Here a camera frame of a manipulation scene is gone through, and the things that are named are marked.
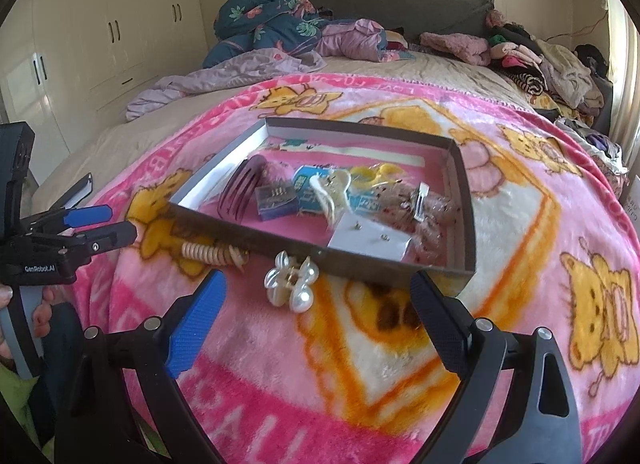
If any pile of clothes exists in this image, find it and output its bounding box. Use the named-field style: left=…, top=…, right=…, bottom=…
left=486, top=10, right=613, bottom=134

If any dark floral quilt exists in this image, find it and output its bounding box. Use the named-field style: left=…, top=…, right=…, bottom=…
left=203, top=0, right=330, bottom=68

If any pink folded garment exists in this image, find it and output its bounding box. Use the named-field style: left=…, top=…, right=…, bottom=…
left=420, top=32, right=491, bottom=66

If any cream window curtain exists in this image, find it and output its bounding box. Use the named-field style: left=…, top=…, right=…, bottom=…
left=608, top=0, right=639, bottom=166

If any cream wardrobe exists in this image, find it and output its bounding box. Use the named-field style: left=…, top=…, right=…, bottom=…
left=1, top=0, right=206, bottom=184

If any left hand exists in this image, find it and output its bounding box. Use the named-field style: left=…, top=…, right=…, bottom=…
left=0, top=284, right=57, bottom=360

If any pink purple jacket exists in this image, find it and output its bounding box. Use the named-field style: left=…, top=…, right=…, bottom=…
left=316, top=19, right=398, bottom=62

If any beige spiral hair tie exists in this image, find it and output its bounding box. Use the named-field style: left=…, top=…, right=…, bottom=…
left=179, top=241, right=251, bottom=272

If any box of bobby pins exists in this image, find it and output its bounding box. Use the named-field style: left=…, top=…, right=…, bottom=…
left=254, top=181, right=299, bottom=221

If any pink cartoon bear blanket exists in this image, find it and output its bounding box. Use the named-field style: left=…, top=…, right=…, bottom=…
left=70, top=74, right=639, bottom=463

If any yellow hair ring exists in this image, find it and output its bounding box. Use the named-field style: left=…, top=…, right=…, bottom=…
left=348, top=162, right=409, bottom=194

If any white round claw clip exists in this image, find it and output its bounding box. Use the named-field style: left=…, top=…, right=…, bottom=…
left=309, top=169, right=352, bottom=230

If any pearl flower claw clip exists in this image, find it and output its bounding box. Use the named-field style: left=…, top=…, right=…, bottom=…
left=264, top=250, right=320, bottom=314

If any white earring card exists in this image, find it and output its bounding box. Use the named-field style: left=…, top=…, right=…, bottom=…
left=328, top=214, right=411, bottom=262

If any pink fluffy hair clip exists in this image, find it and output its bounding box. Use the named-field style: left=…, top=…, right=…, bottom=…
left=260, top=161, right=295, bottom=186

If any mauve large hair clip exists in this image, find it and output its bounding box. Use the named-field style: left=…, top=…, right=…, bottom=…
left=217, top=154, right=267, bottom=224

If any shallow grey cardboard box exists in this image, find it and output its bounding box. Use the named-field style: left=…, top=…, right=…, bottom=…
left=170, top=117, right=476, bottom=293

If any grey bed headboard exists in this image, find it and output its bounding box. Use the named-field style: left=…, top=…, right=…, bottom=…
left=309, top=0, right=495, bottom=42

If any lilac crumpled blanket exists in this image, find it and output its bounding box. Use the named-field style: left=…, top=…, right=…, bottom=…
left=125, top=48, right=326, bottom=122

